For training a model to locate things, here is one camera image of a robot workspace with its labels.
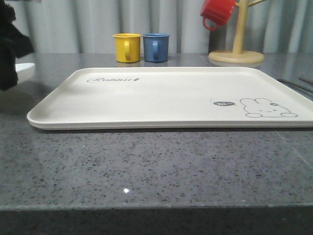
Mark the red mug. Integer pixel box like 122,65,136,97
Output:
200,0,237,30

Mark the wooden mug tree stand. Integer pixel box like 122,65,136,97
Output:
208,0,265,64

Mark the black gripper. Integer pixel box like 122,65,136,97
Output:
0,0,34,91

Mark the white round plate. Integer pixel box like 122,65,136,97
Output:
15,63,35,83

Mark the silver metal fork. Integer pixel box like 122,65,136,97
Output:
277,79,313,94

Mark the yellow mug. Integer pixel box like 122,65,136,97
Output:
113,33,141,63

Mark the beige rabbit serving tray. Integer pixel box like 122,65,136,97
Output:
27,67,313,130

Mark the blue mug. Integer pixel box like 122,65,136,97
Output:
143,33,170,63

